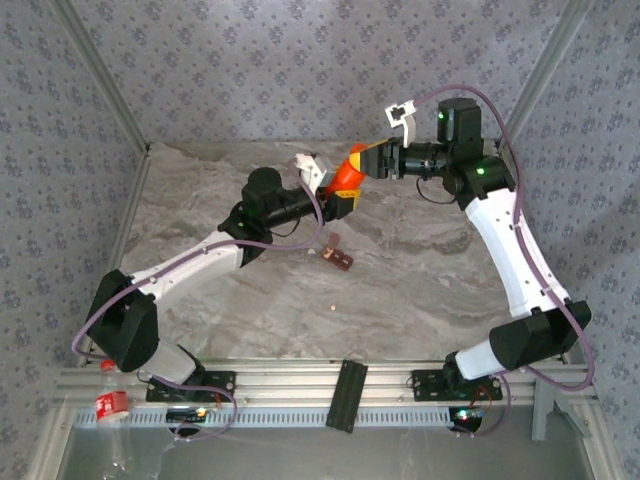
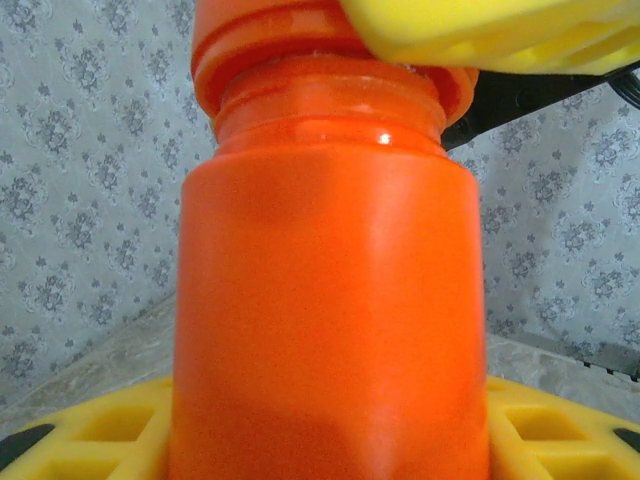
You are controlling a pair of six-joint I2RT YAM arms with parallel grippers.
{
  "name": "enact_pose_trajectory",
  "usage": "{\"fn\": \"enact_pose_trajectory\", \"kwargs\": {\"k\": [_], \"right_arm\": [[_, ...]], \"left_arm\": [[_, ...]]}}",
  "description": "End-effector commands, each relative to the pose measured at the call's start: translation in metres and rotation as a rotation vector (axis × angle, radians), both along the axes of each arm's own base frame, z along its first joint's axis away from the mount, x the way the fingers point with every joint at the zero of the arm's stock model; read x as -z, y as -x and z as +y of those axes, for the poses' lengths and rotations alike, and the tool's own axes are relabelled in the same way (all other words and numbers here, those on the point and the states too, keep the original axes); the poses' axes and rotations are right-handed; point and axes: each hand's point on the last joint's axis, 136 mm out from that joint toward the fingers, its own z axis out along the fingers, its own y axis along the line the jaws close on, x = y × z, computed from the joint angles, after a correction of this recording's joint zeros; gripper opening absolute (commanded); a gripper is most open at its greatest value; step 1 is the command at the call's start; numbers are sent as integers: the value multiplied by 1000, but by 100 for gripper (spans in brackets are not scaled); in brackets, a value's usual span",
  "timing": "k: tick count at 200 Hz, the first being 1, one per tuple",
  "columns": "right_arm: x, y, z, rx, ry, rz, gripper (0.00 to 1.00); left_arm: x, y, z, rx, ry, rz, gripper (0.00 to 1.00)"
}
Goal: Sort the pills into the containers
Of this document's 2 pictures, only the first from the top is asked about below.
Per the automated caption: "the grey metal sheet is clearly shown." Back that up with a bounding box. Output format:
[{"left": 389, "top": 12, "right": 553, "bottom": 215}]
[{"left": 52, "top": 405, "right": 604, "bottom": 480}]

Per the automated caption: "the small circuit board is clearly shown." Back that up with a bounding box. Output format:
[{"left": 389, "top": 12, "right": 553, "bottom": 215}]
[
  {"left": 448, "top": 405, "right": 487, "bottom": 434},
  {"left": 165, "top": 407, "right": 209, "bottom": 422}
]

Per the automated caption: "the brown chocolate bar piece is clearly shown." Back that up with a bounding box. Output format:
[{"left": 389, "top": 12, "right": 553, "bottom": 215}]
[{"left": 319, "top": 232, "right": 355, "bottom": 274}]

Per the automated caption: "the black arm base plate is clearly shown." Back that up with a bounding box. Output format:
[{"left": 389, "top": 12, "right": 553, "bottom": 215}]
[
  {"left": 410, "top": 369, "right": 504, "bottom": 403},
  {"left": 145, "top": 370, "right": 237, "bottom": 403}
]

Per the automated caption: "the aluminium corner post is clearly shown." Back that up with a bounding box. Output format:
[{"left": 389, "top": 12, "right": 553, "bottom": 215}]
[
  {"left": 49, "top": 0, "right": 153, "bottom": 156},
  {"left": 494, "top": 0, "right": 597, "bottom": 154}
]

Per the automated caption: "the slotted grey cable duct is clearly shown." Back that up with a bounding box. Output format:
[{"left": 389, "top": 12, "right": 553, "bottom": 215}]
[{"left": 73, "top": 405, "right": 454, "bottom": 430}]

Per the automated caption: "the orange pill bottle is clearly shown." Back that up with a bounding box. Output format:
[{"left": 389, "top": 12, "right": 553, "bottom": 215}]
[{"left": 324, "top": 154, "right": 369, "bottom": 195}]

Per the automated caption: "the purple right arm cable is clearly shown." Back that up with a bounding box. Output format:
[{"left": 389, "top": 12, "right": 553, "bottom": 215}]
[{"left": 414, "top": 83, "right": 596, "bottom": 442}]

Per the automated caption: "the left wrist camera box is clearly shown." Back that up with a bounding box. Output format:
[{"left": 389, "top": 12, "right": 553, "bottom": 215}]
[{"left": 293, "top": 152, "right": 332, "bottom": 194}]

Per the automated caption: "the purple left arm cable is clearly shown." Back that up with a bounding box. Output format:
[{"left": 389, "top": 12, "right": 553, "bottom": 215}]
[{"left": 71, "top": 184, "right": 326, "bottom": 445}]

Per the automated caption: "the aluminium front rail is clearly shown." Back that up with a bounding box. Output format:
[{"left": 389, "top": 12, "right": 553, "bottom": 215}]
[{"left": 53, "top": 357, "right": 600, "bottom": 407}]

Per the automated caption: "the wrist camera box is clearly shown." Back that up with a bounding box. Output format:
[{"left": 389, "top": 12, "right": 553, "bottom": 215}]
[
  {"left": 293, "top": 152, "right": 332, "bottom": 194},
  {"left": 383, "top": 99, "right": 419, "bottom": 149}
]

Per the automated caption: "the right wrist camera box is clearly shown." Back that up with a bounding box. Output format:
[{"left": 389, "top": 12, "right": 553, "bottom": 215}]
[{"left": 383, "top": 99, "right": 419, "bottom": 149}]

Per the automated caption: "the black rail bracket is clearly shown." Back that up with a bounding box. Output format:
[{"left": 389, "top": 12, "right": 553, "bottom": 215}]
[{"left": 324, "top": 358, "right": 370, "bottom": 435}]

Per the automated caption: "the grey angle bracket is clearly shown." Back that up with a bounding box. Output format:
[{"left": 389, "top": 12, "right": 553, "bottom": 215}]
[{"left": 529, "top": 375, "right": 594, "bottom": 442}]

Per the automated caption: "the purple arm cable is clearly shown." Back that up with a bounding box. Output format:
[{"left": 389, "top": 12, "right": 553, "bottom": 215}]
[
  {"left": 71, "top": 184, "right": 326, "bottom": 445},
  {"left": 414, "top": 83, "right": 596, "bottom": 442}
]

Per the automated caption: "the clear bottle with red label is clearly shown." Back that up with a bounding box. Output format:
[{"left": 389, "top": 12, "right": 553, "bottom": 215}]
[{"left": 93, "top": 358, "right": 137, "bottom": 474}]

